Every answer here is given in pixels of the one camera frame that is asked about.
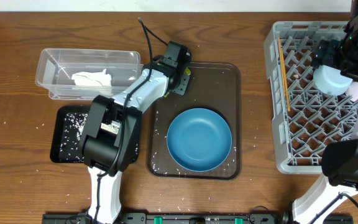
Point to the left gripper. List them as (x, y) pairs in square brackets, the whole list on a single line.
[(182, 83)]

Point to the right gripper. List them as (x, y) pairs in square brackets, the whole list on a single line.
[(325, 55)]

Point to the yellow green snack wrapper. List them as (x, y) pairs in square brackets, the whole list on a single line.
[(181, 87)]

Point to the light blue bowl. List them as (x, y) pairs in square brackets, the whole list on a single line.
[(330, 81)]

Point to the pink cup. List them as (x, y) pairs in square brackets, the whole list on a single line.
[(352, 91)]

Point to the dark blue plate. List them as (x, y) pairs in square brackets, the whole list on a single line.
[(199, 139)]

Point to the white tissue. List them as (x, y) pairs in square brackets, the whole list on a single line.
[(92, 78)]

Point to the pile of white rice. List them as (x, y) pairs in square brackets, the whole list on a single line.
[(73, 126)]

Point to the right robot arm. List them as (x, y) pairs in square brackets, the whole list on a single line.
[(339, 178)]

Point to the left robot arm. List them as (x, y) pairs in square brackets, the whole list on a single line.
[(107, 164)]

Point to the grey dishwasher rack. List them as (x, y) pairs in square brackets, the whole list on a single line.
[(305, 119)]

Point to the dark brown serving tray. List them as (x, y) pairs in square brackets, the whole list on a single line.
[(214, 86)]

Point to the clear plastic bin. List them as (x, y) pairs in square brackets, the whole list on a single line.
[(52, 59)]

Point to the black plastic tray bin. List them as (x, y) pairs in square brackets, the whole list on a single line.
[(108, 133)]

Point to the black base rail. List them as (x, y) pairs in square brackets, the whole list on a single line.
[(160, 218)]

